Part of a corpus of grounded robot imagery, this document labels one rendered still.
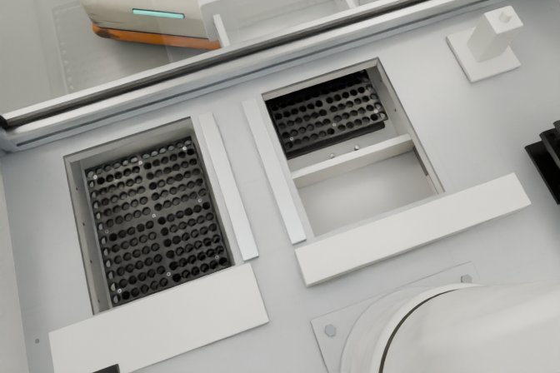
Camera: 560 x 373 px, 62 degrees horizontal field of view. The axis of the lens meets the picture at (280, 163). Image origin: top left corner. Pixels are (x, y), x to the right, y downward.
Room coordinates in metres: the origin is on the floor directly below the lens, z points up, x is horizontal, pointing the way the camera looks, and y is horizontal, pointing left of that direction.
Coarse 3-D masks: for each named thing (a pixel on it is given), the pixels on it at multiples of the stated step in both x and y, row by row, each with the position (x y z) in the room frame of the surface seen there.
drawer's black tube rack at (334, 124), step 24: (288, 96) 0.40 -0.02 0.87; (312, 96) 0.40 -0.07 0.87; (336, 96) 0.38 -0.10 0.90; (360, 96) 0.37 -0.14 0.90; (288, 120) 0.34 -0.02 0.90; (312, 120) 0.33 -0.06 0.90; (336, 120) 0.34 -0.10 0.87; (360, 120) 0.33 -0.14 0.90; (384, 120) 0.32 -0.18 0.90; (288, 144) 0.30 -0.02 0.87; (312, 144) 0.29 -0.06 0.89
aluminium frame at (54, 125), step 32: (416, 0) 0.48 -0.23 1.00; (448, 0) 0.48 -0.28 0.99; (480, 0) 0.50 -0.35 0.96; (320, 32) 0.44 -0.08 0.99; (352, 32) 0.43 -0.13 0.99; (384, 32) 0.45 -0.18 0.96; (224, 64) 0.39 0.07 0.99; (256, 64) 0.39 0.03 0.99; (288, 64) 0.40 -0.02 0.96; (128, 96) 0.35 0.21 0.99; (160, 96) 0.35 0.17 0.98; (192, 96) 0.36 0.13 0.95; (0, 128) 0.30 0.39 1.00; (32, 128) 0.31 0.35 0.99; (64, 128) 0.31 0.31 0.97
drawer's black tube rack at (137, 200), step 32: (160, 160) 0.28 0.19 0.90; (192, 160) 0.29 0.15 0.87; (96, 192) 0.24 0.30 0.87; (128, 192) 0.23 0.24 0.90; (160, 192) 0.23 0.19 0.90; (192, 192) 0.22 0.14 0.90; (96, 224) 0.18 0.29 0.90; (128, 224) 0.18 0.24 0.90; (160, 224) 0.18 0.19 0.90; (192, 224) 0.18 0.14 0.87; (128, 256) 0.14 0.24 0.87; (160, 256) 0.13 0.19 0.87; (192, 256) 0.13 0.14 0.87; (224, 256) 0.12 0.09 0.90; (128, 288) 0.08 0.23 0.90; (160, 288) 0.08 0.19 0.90
